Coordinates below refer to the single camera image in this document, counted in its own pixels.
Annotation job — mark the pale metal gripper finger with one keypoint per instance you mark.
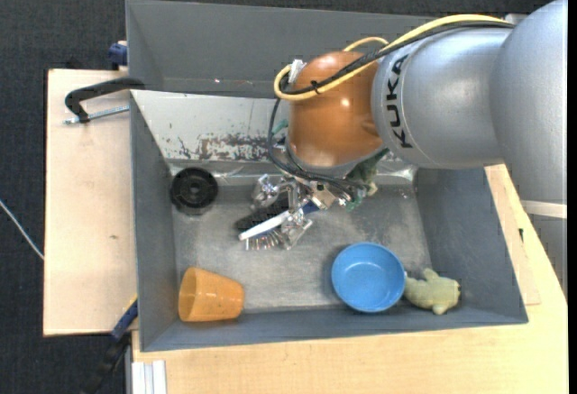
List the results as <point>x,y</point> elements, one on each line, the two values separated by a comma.
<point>267,191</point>
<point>270,225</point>

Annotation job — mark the black long ribbed thing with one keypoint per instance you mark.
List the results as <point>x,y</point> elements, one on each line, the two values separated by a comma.
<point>252,219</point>

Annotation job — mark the clear glass thing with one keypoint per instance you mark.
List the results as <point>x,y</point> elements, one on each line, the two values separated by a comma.
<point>295,239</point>

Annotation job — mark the grey metal bin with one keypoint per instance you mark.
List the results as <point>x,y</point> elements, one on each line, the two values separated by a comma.
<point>288,275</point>

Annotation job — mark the black round plastic wheel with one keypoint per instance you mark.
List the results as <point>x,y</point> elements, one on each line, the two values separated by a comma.
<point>194,190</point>

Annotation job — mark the blue plastic bowl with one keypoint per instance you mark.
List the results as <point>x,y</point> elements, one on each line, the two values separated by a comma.
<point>367,277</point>

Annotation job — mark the orange plastic cup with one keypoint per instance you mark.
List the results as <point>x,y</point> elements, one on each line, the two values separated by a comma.
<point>212,296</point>

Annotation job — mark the pale green toy animal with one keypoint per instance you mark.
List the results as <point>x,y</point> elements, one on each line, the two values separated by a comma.
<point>433,292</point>

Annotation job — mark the pale wood flat board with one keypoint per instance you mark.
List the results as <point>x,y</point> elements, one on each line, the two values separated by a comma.
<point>85,212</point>

